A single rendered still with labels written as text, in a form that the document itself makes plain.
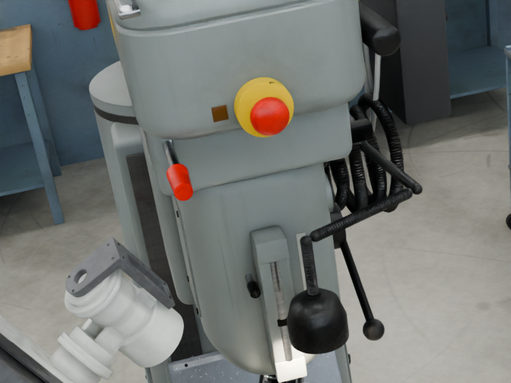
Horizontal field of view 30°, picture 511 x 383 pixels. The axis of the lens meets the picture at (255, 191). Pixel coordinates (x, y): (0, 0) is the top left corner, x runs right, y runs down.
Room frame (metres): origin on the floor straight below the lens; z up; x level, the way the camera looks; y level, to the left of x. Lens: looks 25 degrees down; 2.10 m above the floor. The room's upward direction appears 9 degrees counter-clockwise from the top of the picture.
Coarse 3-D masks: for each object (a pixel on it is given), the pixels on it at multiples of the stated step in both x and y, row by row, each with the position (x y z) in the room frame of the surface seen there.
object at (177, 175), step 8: (168, 144) 1.00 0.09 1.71; (168, 152) 0.98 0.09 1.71; (168, 160) 0.96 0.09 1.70; (176, 160) 0.96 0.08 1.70; (176, 168) 0.92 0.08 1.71; (184, 168) 0.92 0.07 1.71; (168, 176) 0.92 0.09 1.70; (176, 176) 0.90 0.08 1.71; (184, 176) 0.90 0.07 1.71; (176, 184) 0.89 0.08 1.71; (184, 184) 0.88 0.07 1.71; (176, 192) 0.88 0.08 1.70; (184, 192) 0.88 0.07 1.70; (192, 192) 0.88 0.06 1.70; (184, 200) 0.88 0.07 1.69
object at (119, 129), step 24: (120, 72) 1.79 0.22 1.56; (96, 96) 1.67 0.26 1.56; (120, 96) 1.64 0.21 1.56; (120, 120) 1.60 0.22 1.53; (120, 144) 1.51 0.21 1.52; (120, 168) 1.50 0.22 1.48; (144, 168) 1.50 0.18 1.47; (120, 192) 1.58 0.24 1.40; (144, 192) 1.50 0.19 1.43; (120, 216) 1.57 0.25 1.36; (144, 216) 1.50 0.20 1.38; (144, 240) 1.50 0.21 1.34; (168, 264) 1.50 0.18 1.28; (192, 312) 1.51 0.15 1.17; (192, 336) 1.51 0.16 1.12; (168, 360) 1.50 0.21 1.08
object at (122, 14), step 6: (114, 0) 0.92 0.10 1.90; (120, 0) 0.91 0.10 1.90; (126, 0) 0.91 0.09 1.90; (132, 0) 0.90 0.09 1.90; (120, 6) 0.89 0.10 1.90; (126, 6) 0.88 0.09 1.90; (132, 6) 0.88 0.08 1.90; (120, 12) 0.86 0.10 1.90; (126, 12) 0.86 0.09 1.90; (132, 12) 0.86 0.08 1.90; (138, 12) 0.86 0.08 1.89; (120, 18) 0.86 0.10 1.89; (126, 18) 0.86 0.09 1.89
